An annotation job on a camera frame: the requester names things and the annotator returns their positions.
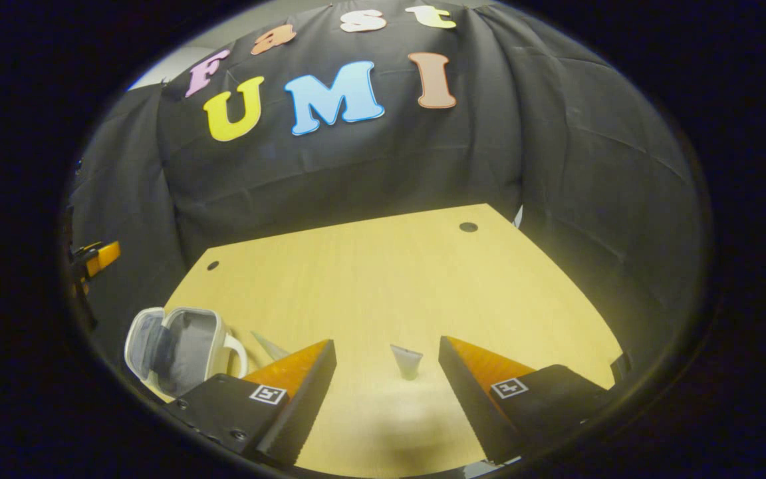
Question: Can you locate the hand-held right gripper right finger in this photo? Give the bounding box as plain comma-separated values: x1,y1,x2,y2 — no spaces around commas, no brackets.
438,336,613,465

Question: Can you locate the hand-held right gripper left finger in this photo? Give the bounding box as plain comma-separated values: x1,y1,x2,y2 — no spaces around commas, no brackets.
165,339,338,468

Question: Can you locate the white suitcase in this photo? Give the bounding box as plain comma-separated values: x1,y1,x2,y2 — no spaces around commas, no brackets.
124,307,249,400

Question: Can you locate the small white green cream tube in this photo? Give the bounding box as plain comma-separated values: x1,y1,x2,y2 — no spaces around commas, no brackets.
390,344,424,381

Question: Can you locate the large white green cream tube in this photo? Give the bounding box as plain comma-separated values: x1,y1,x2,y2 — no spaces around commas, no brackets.
251,331,289,362

